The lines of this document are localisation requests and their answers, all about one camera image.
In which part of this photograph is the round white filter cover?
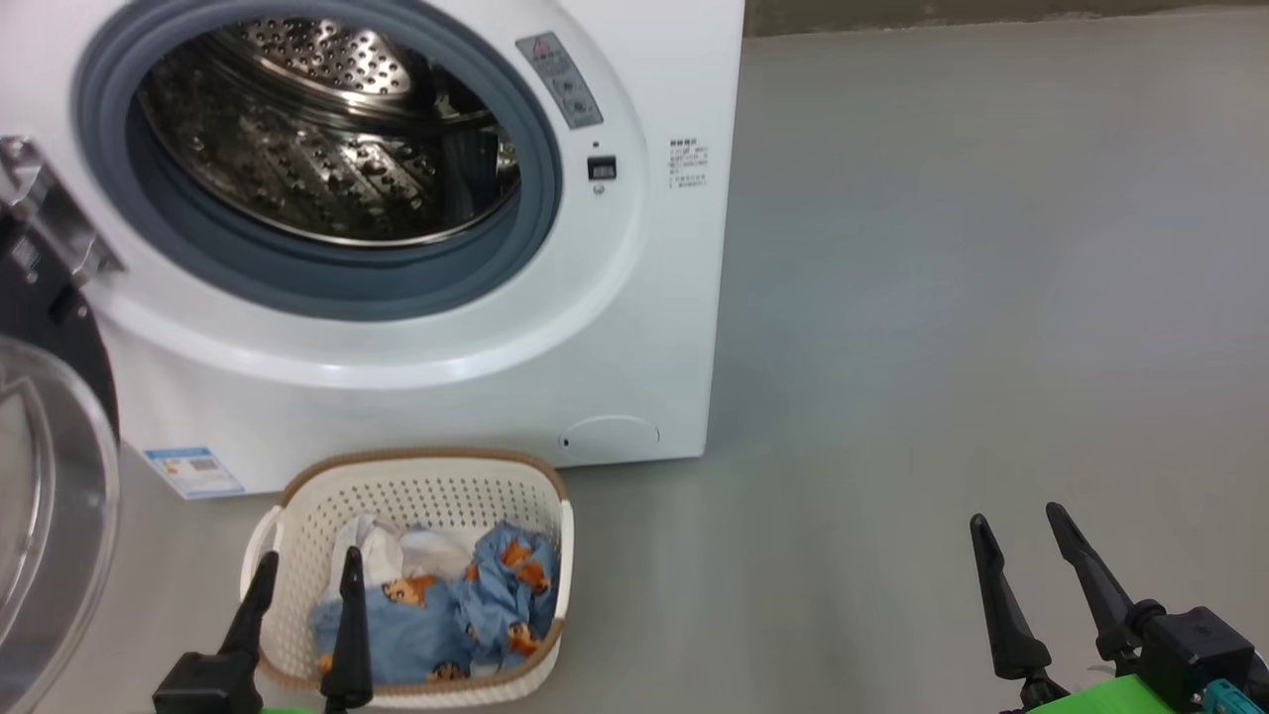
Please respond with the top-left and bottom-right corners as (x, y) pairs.
(558, 416), (660, 462)

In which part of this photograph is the small printed text sticker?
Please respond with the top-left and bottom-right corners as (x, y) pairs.
(667, 137), (711, 189)

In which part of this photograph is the blue energy label sticker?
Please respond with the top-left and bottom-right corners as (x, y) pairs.
(144, 446), (246, 499)

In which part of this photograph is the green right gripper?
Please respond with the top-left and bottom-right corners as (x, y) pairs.
(970, 502), (1206, 714)

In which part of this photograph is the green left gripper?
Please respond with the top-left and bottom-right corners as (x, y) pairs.
(152, 545), (375, 714)

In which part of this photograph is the grey rubber door gasket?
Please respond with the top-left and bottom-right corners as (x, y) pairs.
(74, 0), (564, 320)

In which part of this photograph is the cream laundry basket brown rim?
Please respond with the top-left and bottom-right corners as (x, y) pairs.
(240, 448), (575, 710)

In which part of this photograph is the white front-load washing machine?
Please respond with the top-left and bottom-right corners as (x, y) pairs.
(0, 0), (747, 500)

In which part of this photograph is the black-rimmed glass washer door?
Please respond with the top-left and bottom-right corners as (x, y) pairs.
(0, 134), (122, 714)

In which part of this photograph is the grey warning label strip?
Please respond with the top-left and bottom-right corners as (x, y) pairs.
(516, 32), (604, 130)

